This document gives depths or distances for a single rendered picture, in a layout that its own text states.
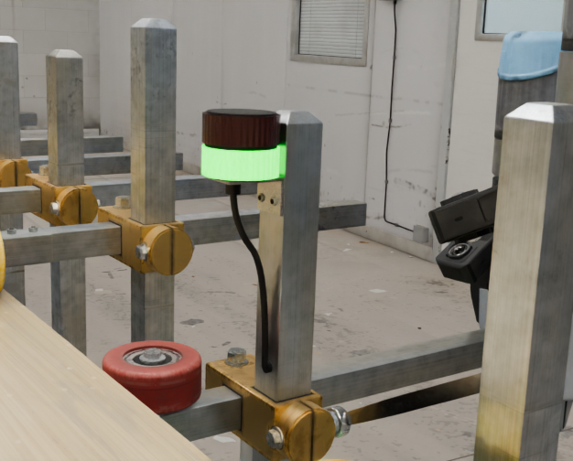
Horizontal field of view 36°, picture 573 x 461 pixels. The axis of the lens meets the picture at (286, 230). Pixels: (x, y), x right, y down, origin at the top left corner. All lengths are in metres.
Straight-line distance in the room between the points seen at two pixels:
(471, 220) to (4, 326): 0.44
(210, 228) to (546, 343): 0.55
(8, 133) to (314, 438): 0.79
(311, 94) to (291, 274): 5.08
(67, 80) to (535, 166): 0.74
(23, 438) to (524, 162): 0.36
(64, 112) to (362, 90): 4.23
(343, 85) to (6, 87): 4.20
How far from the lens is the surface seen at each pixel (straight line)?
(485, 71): 4.47
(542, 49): 0.92
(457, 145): 4.62
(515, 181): 0.51
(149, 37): 0.90
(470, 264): 0.89
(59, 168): 1.14
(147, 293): 0.93
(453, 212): 0.61
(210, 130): 0.66
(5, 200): 1.17
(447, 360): 0.92
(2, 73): 1.37
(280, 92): 6.12
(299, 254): 0.71
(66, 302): 1.18
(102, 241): 0.95
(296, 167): 0.69
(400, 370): 0.88
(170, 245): 0.90
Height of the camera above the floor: 1.16
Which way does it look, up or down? 12 degrees down
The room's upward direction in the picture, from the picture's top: 2 degrees clockwise
